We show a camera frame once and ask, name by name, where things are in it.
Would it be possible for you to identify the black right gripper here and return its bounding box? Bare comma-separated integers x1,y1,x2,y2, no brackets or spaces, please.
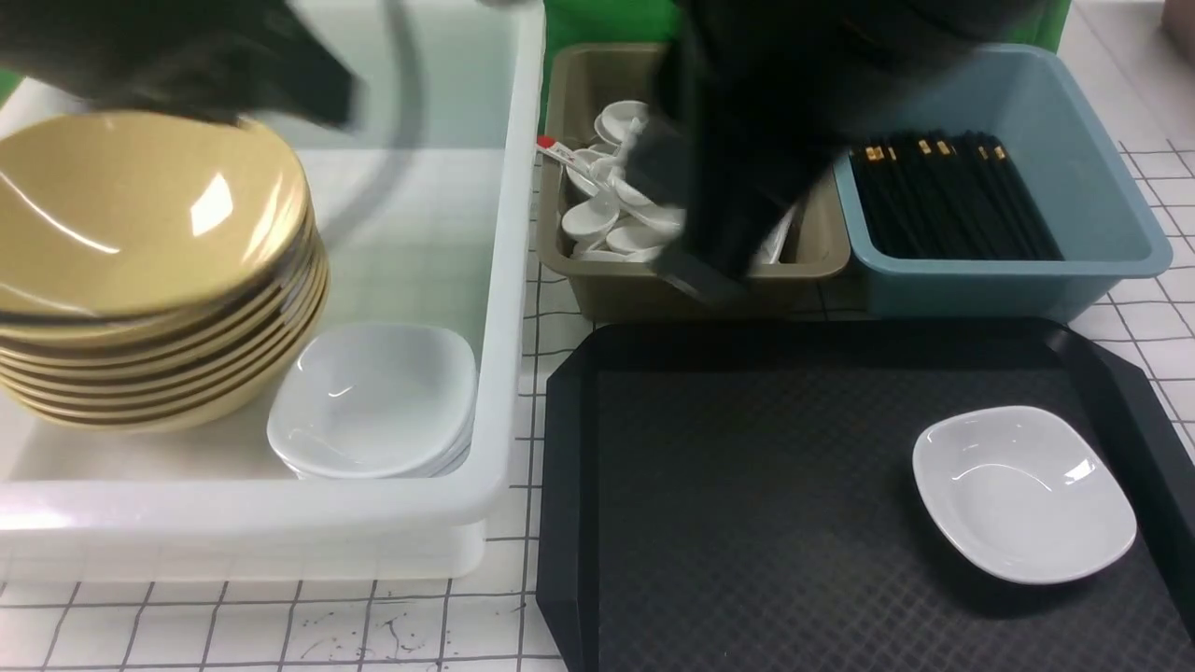
630,1,897,303

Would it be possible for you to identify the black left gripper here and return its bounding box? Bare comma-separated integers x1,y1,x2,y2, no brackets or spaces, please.
1,1,359,129

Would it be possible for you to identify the tan noodle bowl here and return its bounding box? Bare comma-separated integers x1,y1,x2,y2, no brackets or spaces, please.
1,111,310,322

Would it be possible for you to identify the white square sauce dish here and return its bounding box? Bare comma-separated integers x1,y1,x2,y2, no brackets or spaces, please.
911,407,1138,586

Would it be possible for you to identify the olive green spoon bin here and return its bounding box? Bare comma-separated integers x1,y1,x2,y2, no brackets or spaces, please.
535,42,852,323

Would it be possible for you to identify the pile of white spoons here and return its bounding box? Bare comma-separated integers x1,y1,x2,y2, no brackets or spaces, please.
535,98,804,265

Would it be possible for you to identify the bundle of black chopsticks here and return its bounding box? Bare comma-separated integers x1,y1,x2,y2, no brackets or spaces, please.
848,132,1064,262

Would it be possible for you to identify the stack of tan bowls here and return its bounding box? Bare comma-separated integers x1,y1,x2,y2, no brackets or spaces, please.
4,233,331,433

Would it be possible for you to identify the blue chopstick bin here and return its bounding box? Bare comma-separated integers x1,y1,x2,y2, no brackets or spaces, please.
834,44,1173,322

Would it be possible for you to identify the large white plastic tub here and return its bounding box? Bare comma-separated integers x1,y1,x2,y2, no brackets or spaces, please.
4,1,545,584

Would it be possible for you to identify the green backdrop cloth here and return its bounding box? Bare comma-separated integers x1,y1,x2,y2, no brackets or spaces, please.
0,0,1071,104

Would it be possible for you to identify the stack of white dishes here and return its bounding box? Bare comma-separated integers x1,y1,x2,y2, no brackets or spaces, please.
266,322,478,479

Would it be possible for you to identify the black plastic serving tray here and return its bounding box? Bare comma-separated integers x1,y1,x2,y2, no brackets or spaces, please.
537,318,1194,671

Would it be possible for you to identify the black left camera cable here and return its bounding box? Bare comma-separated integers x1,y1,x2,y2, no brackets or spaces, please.
317,0,425,244

